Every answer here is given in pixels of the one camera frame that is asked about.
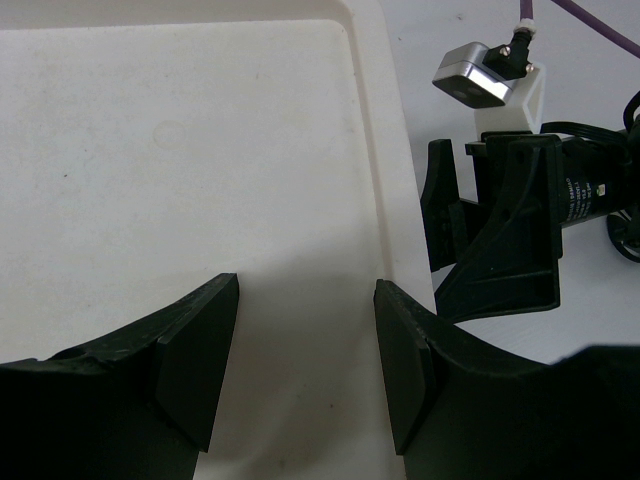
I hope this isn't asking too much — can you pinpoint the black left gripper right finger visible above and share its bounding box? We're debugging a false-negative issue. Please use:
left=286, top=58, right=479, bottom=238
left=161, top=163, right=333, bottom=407
left=374, top=280, right=639, bottom=479

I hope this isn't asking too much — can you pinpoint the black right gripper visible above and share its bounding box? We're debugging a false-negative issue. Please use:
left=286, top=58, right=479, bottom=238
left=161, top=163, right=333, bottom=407
left=420, top=135, right=562, bottom=323

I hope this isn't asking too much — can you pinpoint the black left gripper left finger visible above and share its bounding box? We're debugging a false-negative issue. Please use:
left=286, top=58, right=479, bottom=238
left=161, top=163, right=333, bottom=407
left=1, top=273, right=239, bottom=479

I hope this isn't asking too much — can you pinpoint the white drawer cabinet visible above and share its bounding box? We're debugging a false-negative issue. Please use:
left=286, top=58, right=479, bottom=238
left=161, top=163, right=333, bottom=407
left=1, top=1, right=433, bottom=479

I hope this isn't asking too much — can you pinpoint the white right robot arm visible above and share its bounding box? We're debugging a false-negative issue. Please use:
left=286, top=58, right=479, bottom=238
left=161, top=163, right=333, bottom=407
left=420, top=99, right=639, bottom=322

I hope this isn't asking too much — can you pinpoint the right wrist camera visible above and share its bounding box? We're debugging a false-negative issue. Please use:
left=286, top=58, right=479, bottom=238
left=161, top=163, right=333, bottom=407
left=432, top=42, right=546, bottom=136

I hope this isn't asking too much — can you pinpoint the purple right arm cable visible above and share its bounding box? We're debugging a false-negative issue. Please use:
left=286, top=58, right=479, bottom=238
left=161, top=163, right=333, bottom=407
left=512, top=0, right=640, bottom=59

